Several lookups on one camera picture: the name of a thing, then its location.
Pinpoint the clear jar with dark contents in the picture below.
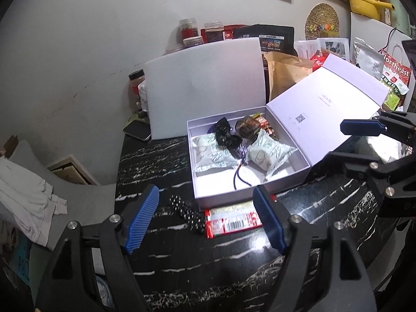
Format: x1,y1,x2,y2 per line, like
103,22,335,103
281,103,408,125
204,22,225,43

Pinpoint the white snack packet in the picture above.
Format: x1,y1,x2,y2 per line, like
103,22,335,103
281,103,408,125
245,128,298,179
193,133,240,173

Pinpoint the colourful snack packet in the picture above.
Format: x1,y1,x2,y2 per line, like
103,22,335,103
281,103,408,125
252,113,277,138

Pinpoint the white paper booklet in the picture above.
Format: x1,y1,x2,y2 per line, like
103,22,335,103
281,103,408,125
295,37,350,63

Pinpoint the shiny silver packet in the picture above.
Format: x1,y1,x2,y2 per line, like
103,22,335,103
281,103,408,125
349,134,401,164

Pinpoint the white cloth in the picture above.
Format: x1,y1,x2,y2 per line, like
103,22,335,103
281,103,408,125
0,159,68,251

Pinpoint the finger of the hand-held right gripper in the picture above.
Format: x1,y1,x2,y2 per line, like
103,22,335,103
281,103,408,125
340,110,416,148
306,150,416,219

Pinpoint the red snack bar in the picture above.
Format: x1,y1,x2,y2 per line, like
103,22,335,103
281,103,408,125
204,200,263,239

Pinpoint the green cushion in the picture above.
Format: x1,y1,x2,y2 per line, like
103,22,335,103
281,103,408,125
29,243,56,300

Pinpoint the pale lavender gift box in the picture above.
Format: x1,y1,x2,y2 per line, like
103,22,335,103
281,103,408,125
187,53,390,210

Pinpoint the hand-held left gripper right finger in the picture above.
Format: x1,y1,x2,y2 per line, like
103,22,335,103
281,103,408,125
252,185,378,312

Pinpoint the cardboard box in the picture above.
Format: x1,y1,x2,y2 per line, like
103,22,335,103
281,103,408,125
0,134,19,158

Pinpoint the brown snack packet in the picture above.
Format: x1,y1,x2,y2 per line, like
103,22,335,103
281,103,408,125
235,115,261,140

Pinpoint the white shopping bag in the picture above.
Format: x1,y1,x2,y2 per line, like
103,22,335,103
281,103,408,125
377,27,414,60

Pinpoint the white foam board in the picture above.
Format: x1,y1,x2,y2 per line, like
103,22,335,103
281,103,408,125
144,37,266,139

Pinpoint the clear jar with red contents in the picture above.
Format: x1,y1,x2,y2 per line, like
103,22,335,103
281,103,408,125
179,18,200,41

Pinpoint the round woven trivet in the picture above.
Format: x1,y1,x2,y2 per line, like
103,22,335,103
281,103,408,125
304,3,340,41

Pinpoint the green cloth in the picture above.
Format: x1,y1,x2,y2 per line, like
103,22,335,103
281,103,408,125
124,114,150,128

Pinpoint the silver white packet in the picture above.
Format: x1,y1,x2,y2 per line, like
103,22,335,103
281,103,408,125
353,37,385,79

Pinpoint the brown jar with dark lid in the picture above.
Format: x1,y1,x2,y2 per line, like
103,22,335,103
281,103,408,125
129,69,145,111

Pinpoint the yellow pot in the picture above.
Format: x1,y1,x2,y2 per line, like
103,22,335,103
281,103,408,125
346,0,394,21

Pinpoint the red box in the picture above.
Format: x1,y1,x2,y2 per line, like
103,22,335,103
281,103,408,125
223,24,248,41

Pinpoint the black polka dot band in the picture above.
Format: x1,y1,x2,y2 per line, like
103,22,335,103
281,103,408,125
169,194,207,235

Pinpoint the purple tassel cord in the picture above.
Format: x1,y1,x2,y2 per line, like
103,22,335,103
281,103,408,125
232,148,261,191

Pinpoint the leaning cream picture frame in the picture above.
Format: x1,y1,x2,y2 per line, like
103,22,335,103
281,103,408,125
47,155,100,186

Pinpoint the blue printed box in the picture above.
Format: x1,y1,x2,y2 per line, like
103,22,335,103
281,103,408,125
9,231,32,287

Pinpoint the black pouch bag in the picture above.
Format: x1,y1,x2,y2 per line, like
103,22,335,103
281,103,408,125
233,24,295,72

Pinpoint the brown paper bag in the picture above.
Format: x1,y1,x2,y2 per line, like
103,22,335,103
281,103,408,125
263,52,314,103

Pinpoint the red packet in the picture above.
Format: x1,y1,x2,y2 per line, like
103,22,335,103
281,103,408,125
309,50,329,73

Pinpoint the red green printed bag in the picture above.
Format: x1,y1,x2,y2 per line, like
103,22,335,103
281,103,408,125
379,50,412,112

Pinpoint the black smartphone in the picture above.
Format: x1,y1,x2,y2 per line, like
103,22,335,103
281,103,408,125
123,120,153,142

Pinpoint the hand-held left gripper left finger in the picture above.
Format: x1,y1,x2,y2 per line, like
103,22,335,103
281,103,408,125
35,184,160,312

